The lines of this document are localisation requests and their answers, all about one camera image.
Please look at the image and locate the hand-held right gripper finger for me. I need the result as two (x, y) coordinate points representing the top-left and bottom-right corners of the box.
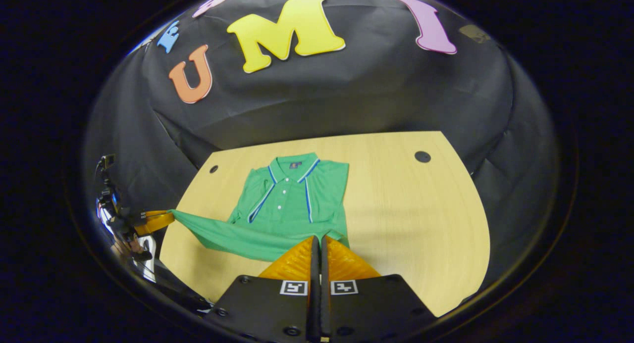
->
(204, 236), (321, 343)
(320, 236), (437, 343)

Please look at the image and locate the green T-shirt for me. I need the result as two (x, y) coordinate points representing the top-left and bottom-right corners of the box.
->
(170, 152), (351, 262)

